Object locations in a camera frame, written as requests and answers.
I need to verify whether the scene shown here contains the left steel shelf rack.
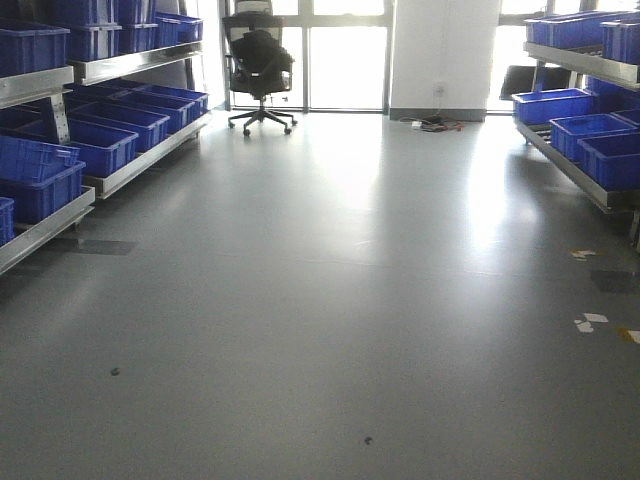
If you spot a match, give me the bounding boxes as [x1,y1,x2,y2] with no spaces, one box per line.
[1,1,210,270]

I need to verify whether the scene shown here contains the steel shelf rack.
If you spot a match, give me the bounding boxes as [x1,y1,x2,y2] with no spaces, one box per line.
[1,1,210,270]
[509,9,640,236]

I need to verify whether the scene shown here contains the right steel shelf rack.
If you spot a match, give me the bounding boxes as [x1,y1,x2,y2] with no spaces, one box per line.
[509,9,640,236]

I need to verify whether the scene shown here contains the black office chair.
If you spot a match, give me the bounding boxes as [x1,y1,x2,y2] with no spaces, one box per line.
[222,1,297,137]

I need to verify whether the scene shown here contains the cables on floor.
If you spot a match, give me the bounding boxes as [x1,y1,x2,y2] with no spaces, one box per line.
[398,113,466,134]

